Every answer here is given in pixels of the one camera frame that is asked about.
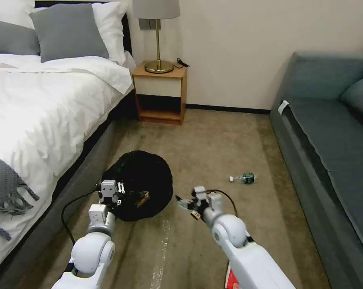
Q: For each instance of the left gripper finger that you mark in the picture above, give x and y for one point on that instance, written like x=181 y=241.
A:
x=120 y=187
x=118 y=201

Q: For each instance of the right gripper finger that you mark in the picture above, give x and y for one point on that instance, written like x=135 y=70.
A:
x=195 y=214
x=185 y=203

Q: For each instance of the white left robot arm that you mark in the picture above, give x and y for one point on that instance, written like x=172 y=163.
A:
x=92 y=253

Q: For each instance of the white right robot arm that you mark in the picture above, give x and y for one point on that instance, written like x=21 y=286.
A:
x=229 y=233

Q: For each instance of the brown wrapper trash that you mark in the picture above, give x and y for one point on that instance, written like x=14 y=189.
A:
x=143 y=198

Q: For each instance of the black trash bin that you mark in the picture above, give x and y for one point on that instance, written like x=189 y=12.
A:
x=145 y=174

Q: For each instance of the clear plastic bottle green label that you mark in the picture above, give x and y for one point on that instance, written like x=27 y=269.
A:
x=247 y=178

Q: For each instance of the red and white box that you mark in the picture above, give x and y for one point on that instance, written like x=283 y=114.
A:
x=232 y=277

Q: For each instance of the black baseboard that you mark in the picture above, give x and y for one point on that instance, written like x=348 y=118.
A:
x=229 y=108

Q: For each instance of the white duvet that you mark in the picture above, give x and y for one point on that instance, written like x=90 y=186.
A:
x=46 y=114

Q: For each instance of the grey knitted throw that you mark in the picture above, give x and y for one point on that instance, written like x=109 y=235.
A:
x=5 y=186

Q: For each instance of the wooden nightstand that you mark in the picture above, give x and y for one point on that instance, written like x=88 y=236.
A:
x=157 y=87

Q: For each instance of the white sofa tag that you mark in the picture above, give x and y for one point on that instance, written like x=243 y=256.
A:
x=283 y=107

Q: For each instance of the blue-grey sofa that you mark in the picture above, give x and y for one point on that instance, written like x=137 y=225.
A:
x=320 y=138

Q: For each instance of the black headboard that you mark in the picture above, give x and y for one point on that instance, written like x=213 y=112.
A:
x=127 y=33

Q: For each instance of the white pillow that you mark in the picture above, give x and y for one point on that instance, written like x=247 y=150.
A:
x=6 y=10
x=112 y=33

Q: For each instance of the large grey pillow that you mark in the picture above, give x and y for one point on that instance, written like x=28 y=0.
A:
x=70 y=33

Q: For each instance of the brass lamp grey shade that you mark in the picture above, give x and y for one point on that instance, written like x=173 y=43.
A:
x=156 y=9

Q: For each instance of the small grey pillow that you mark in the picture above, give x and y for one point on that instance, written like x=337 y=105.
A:
x=13 y=39

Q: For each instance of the blue-grey sofa cushion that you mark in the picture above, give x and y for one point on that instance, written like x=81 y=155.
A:
x=360 y=96

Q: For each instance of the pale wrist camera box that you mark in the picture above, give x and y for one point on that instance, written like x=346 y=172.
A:
x=199 y=191
x=108 y=188

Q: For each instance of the grey bed frame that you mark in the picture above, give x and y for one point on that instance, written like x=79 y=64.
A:
x=79 y=186

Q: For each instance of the grey wall switch panel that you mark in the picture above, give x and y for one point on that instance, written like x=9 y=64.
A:
x=145 y=24

